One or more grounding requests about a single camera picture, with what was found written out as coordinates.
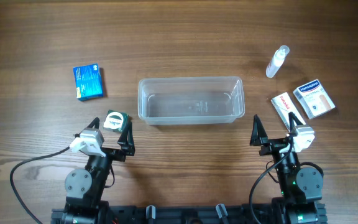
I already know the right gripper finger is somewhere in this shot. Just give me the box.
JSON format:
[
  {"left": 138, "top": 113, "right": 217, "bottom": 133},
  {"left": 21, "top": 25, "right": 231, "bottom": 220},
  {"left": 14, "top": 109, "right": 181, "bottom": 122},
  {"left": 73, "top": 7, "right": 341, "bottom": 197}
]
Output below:
[
  {"left": 288, "top": 112, "right": 303, "bottom": 131},
  {"left": 250, "top": 114, "right": 268, "bottom": 146}
]

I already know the white Panadol box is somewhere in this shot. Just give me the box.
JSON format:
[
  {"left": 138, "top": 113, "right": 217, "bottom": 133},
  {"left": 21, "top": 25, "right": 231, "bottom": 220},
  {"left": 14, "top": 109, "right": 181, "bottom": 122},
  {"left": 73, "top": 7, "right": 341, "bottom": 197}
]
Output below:
[{"left": 271, "top": 92, "right": 305, "bottom": 131}]

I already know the white Hansaplast plaster box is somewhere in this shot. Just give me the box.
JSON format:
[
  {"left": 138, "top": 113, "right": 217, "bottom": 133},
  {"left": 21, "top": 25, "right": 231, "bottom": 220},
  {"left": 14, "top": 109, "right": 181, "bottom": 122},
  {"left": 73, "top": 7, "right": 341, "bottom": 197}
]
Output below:
[{"left": 293, "top": 79, "right": 336, "bottom": 119}]

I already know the blue VapoDrops box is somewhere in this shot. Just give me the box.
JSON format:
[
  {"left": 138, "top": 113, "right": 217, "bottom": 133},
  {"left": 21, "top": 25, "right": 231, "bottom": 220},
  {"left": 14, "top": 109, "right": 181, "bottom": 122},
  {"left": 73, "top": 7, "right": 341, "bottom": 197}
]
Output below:
[{"left": 73, "top": 63, "right": 104, "bottom": 101}]

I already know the clear spray bottle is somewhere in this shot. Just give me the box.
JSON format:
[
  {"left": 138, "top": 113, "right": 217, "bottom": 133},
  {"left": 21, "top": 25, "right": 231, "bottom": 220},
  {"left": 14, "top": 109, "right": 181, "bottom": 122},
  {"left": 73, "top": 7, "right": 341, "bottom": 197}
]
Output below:
[{"left": 265, "top": 45, "right": 290, "bottom": 78}]

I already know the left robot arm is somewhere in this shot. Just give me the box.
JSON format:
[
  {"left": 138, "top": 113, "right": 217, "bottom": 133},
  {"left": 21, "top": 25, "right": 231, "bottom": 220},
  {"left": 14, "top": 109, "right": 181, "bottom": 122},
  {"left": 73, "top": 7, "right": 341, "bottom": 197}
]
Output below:
[{"left": 54, "top": 118, "right": 135, "bottom": 223}]

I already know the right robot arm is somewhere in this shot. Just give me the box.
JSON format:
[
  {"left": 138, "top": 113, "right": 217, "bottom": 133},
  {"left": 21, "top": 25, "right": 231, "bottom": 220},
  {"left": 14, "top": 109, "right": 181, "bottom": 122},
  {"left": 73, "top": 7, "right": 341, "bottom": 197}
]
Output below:
[{"left": 249, "top": 112, "right": 328, "bottom": 223}]

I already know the clear plastic container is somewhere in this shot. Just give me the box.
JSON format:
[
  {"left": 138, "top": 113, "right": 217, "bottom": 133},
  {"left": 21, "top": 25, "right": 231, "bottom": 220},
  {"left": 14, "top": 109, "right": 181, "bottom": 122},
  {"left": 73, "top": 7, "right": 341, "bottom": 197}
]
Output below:
[{"left": 138, "top": 76, "right": 246, "bottom": 126}]

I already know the green round-label box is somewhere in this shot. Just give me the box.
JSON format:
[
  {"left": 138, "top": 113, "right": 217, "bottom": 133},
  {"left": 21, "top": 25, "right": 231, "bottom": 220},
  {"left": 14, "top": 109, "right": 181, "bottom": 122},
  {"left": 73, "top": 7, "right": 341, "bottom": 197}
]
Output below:
[{"left": 103, "top": 110, "right": 129, "bottom": 133}]

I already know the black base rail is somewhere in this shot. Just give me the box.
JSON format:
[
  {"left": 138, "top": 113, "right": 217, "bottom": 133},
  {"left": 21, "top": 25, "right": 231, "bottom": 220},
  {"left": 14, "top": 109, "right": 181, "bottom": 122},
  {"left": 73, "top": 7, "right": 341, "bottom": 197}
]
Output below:
[{"left": 50, "top": 203, "right": 326, "bottom": 224}]

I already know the left black cable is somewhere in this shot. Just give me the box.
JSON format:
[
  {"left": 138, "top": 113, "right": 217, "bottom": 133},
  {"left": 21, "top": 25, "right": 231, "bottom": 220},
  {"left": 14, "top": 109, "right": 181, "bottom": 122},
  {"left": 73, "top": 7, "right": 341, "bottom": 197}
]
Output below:
[{"left": 9, "top": 146, "right": 74, "bottom": 224}]

